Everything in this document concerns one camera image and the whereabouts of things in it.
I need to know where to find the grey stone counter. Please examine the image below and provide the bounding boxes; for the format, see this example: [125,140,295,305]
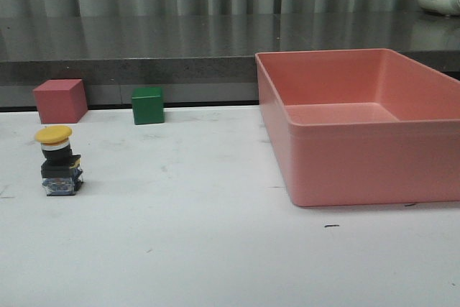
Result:
[1,12,459,110]

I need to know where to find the yellow push button switch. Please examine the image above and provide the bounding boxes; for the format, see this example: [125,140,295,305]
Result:
[34,125,83,196]

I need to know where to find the pink cube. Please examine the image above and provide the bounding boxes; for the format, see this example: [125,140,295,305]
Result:
[32,79,88,124]

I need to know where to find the green cube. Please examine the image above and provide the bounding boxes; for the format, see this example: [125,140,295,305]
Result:
[132,87,165,125]

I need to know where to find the pink plastic bin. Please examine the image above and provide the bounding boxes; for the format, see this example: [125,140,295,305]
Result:
[255,49,459,206]

